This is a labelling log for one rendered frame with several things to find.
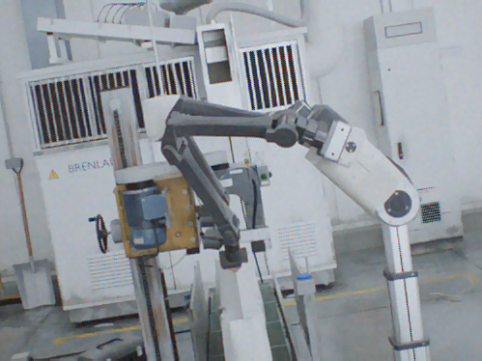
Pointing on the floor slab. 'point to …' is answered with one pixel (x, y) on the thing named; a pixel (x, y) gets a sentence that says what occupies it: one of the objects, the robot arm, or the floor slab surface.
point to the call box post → (311, 327)
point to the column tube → (137, 256)
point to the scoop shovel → (28, 289)
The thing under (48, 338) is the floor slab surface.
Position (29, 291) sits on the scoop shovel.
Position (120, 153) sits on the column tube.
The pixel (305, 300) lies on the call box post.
